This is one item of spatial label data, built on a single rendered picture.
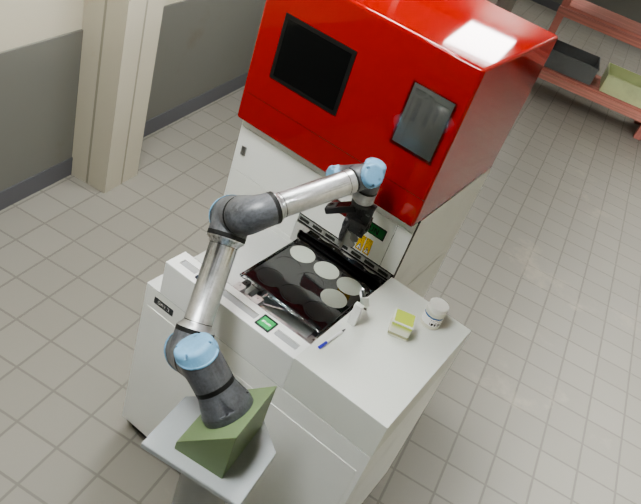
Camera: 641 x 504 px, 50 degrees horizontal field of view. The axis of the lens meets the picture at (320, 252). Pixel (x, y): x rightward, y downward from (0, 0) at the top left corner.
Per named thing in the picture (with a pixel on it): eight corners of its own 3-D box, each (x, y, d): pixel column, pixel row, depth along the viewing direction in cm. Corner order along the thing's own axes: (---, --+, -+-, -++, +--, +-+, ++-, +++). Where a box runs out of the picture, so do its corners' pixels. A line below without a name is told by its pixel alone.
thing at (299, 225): (292, 237, 279) (298, 218, 274) (380, 298, 265) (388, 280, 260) (289, 238, 278) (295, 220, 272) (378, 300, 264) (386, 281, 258)
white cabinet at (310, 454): (218, 354, 334) (258, 221, 286) (380, 482, 304) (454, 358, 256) (116, 429, 286) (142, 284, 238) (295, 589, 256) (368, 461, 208)
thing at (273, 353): (178, 280, 244) (185, 250, 236) (299, 373, 227) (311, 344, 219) (159, 291, 237) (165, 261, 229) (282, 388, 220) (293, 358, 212)
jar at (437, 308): (425, 313, 247) (435, 294, 241) (442, 324, 245) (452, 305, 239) (416, 322, 242) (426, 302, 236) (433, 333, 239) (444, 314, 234)
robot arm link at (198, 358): (201, 400, 183) (177, 358, 179) (186, 388, 195) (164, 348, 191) (239, 375, 187) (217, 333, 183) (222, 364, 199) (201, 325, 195)
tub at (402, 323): (389, 320, 238) (396, 306, 234) (410, 329, 238) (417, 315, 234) (385, 334, 232) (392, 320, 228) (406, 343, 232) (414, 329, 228)
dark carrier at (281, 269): (300, 240, 271) (301, 239, 271) (371, 289, 260) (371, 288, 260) (244, 275, 245) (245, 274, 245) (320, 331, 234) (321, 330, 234)
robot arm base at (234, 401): (232, 428, 183) (215, 398, 180) (194, 429, 192) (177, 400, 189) (263, 393, 194) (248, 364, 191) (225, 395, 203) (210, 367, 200)
